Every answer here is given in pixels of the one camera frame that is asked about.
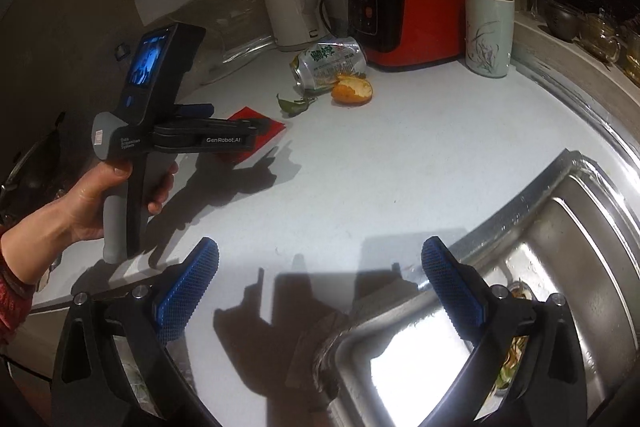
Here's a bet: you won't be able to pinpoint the red paper sheet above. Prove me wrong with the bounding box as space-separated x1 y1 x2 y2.
220 106 287 166

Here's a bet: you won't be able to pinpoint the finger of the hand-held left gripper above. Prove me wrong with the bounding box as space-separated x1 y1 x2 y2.
154 116 274 138
172 103 216 120

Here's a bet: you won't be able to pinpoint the crushed drink can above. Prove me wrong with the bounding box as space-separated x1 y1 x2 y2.
289 37 368 92

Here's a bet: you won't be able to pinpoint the person's left forearm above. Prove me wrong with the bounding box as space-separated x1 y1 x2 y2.
0 194 76 353

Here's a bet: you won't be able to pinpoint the glass teapot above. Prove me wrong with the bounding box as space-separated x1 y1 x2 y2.
617 19 640 85
575 9 623 65

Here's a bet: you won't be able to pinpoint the white cup with plant print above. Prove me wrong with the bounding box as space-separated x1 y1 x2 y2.
464 0 516 79

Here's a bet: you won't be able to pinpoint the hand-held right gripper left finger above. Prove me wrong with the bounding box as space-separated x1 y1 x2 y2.
50 237 221 427

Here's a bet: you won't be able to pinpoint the food scraps in drain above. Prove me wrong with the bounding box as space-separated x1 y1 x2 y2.
492 279 533 400

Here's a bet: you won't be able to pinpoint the black power cable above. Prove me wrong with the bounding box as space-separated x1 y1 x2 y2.
319 0 351 38

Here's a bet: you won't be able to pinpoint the green leaf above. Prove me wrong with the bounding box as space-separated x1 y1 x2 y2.
276 93 317 118

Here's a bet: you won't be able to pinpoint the steel sink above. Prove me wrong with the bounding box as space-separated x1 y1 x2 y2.
312 149 640 427

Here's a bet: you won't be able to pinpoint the dark cooking pot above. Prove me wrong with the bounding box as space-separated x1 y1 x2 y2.
0 111 68 228

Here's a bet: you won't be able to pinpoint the white electric kettle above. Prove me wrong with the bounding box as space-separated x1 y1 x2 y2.
254 0 323 52

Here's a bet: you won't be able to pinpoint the person's left hand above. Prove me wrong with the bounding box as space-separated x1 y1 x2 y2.
65 159 180 244

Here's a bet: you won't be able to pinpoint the orange peel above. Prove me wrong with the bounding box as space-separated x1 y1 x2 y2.
331 75 374 105

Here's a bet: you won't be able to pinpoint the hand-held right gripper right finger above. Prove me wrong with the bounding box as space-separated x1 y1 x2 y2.
421 235 593 427

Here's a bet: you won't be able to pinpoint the clear plastic bag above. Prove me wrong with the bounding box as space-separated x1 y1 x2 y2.
205 9 277 85

